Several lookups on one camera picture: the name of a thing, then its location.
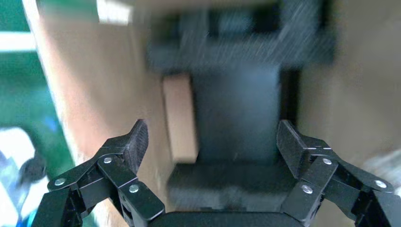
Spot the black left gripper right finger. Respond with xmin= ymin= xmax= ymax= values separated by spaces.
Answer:
xmin=275 ymin=120 xmax=401 ymax=227

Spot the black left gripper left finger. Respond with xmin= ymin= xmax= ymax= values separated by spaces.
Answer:
xmin=31 ymin=119 xmax=166 ymax=227

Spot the small brown cardboard box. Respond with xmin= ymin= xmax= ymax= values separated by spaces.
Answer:
xmin=162 ymin=74 xmax=199 ymax=164

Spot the large brown cardboard box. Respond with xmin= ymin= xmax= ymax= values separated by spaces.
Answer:
xmin=22 ymin=0 xmax=401 ymax=227

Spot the black foam insert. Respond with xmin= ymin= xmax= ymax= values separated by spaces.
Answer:
xmin=146 ymin=0 xmax=336 ymax=214

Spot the white and blue machine part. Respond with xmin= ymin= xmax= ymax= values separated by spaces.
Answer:
xmin=0 ymin=127 xmax=48 ymax=227

